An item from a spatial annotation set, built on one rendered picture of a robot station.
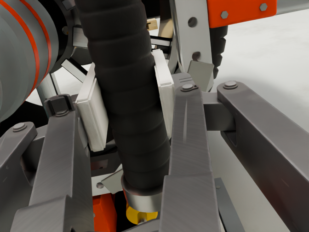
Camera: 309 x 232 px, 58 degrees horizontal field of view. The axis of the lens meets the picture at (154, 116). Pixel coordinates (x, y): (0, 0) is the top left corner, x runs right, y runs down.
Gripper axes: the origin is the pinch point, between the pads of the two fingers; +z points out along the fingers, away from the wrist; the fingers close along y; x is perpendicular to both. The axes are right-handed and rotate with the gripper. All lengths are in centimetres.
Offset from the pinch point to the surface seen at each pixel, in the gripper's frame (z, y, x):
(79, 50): 66, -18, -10
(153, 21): 502, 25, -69
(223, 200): 63, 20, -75
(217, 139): 117, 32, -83
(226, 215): 56, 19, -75
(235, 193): 74, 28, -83
